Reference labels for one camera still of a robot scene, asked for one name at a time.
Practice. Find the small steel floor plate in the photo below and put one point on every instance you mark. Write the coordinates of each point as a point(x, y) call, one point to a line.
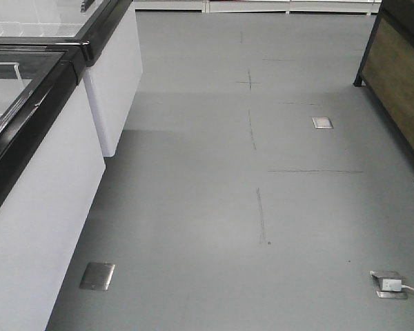
point(322, 123)

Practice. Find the far white chest freezer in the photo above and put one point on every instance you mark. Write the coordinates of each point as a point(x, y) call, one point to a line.
point(106, 33)

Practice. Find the white chest freezer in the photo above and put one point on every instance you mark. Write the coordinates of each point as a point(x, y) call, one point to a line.
point(51, 165)
point(106, 33)

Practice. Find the closed steel floor socket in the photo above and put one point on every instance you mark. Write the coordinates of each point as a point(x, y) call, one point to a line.
point(97, 276)

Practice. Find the near white chest freezer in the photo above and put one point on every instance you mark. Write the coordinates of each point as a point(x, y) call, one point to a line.
point(51, 165)

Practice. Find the open steel floor socket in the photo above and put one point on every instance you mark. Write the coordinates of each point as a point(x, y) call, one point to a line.
point(377, 275)

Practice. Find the black wooden display stand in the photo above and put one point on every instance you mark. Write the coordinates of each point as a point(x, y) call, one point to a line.
point(387, 65)

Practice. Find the white store shelving unit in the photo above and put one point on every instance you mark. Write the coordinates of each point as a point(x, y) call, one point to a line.
point(366, 7)

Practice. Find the white power plug adapter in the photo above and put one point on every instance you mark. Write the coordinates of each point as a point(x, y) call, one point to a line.
point(391, 285)

